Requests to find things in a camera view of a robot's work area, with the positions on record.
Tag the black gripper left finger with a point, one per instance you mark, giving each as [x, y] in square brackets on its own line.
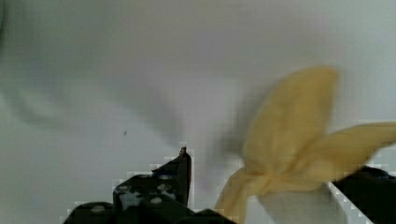
[160, 197]

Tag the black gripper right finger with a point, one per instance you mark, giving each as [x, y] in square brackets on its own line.
[373, 192]

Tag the peeled toy banana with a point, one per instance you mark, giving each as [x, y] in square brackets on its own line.
[288, 146]

